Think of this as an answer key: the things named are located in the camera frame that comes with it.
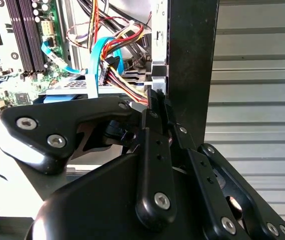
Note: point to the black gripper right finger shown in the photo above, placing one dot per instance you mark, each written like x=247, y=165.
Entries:
x=207, y=187

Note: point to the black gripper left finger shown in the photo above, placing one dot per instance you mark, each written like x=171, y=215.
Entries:
x=45, y=120

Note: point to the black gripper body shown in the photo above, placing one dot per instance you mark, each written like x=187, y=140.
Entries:
x=95, y=200

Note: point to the hard disk blue carrier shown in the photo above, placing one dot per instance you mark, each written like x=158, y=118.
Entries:
x=60, y=99

